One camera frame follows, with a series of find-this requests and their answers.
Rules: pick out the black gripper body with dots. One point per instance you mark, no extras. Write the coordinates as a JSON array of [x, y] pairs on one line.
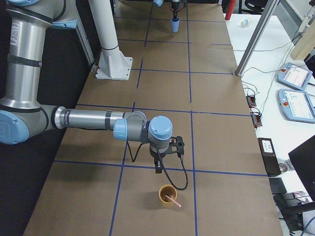
[[174, 5], [154, 155]]

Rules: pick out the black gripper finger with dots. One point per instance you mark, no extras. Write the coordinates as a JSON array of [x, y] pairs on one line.
[[157, 166]]

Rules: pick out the blue cup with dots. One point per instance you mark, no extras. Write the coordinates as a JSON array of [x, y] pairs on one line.
[[175, 22]]

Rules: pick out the pink chopstick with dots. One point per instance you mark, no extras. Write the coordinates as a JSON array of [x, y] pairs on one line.
[[173, 201]]

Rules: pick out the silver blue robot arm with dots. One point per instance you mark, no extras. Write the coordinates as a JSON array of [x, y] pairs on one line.
[[22, 116], [160, 2]]

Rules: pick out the yellow cup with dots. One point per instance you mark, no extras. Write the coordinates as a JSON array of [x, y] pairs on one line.
[[166, 194]]

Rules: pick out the red cylinder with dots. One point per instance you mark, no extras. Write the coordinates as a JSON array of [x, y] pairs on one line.
[[230, 9]]

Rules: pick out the lower red black connector box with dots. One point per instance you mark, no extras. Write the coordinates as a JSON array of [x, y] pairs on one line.
[[256, 120]]

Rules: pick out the red black connector box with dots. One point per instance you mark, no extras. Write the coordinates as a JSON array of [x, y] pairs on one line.
[[251, 100], [256, 120]]

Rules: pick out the upper red black connector box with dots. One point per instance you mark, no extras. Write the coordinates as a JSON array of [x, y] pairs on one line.
[[251, 100]]

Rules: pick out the black power box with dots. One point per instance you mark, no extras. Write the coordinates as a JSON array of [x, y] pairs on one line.
[[269, 157]]

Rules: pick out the wooden board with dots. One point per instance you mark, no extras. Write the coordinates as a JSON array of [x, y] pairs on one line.
[[307, 42]]

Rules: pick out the upper teach pendant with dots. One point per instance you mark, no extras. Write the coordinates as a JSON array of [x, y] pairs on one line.
[[294, 76]]

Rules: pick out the teach pendant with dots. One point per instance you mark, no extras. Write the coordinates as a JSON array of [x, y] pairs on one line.
[[296, 105], [294, 76]]

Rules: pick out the black monitor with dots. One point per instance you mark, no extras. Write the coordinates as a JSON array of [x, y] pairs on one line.
[[303, 160]]

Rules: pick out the lower teach pendant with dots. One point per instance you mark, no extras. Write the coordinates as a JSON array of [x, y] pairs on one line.
[[296, 105]]

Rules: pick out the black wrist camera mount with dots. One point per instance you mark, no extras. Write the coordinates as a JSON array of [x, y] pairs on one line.
[[177, 146]]

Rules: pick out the white camera pole with base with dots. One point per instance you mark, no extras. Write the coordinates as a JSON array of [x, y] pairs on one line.
[[112, 65]]

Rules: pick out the aluminium frame post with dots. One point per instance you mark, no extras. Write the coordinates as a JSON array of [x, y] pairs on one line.
[[261, 25]]

